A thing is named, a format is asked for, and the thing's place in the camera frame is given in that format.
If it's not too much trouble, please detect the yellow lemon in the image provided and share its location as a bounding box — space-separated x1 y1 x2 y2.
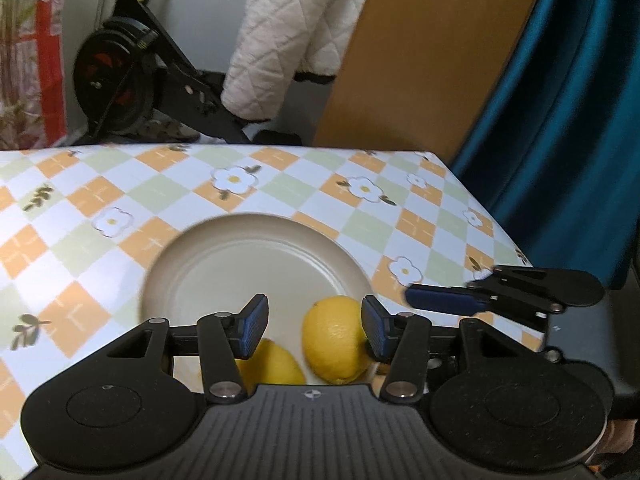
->
235 338 306 391
302 296 371 385

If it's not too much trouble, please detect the right human hand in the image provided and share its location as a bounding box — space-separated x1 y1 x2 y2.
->
594 419 638 462

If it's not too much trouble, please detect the teal curtain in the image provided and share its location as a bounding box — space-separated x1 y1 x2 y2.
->
452 0 639 289

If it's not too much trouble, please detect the checkered floral tablecloth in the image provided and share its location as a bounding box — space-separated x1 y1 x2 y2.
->
1 144 526 479

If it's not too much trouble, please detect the wooden board panel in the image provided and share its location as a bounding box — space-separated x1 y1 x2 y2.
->
314 0 536 162

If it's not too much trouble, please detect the black exercise bike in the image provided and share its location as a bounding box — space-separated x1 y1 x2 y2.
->
73 0 250 144

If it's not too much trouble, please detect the red printed backdrop cloth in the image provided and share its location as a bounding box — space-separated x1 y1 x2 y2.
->
1 0 66 151

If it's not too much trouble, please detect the white quilted blanket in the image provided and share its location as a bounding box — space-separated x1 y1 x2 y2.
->
221 0 366 122

